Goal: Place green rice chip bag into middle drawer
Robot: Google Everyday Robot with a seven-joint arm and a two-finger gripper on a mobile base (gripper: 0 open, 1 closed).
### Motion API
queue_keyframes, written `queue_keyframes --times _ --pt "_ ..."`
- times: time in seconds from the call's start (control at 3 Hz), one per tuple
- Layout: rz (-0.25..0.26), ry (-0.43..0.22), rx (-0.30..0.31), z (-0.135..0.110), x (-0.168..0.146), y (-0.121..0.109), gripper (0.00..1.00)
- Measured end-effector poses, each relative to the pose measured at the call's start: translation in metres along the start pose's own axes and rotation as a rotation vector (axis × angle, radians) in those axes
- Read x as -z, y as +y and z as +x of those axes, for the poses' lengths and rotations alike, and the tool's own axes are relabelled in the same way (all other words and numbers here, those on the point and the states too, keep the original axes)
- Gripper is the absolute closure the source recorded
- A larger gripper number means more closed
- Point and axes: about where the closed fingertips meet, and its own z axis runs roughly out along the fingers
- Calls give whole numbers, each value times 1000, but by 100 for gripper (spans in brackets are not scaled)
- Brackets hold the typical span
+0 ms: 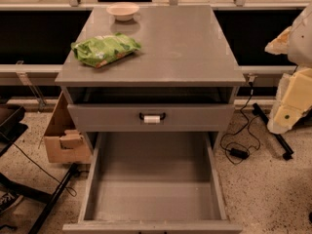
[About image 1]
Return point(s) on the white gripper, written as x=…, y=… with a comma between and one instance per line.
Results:
x=301, y=43

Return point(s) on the green rice chip bag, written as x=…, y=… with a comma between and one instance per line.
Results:
x=99, y=51

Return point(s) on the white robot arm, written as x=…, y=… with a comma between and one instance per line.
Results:
x=294, y=95

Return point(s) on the grey drawer cabinet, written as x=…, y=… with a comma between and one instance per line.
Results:
x=184, y=59

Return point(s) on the open grey middle drawer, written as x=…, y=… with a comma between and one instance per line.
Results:
x=153, y=183

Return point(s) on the closed grey top drawer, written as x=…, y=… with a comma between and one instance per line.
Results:
x=125, y=117

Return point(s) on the beige bowl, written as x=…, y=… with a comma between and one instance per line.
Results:
x=122, y=11

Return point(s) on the cardboard box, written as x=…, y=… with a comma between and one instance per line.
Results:
x=63, y=142

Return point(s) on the black tray left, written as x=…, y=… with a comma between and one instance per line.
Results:
x=11, y=127

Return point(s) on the black stand leg left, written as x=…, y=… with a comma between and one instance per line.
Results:
x=48, y=199

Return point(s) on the black sneaker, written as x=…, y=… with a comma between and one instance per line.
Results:
x=9, y=200

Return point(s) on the black white drawer handle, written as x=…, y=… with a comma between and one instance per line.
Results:
x=152, y=118

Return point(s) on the metal rail bracket left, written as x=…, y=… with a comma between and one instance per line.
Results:
x=23, y=77

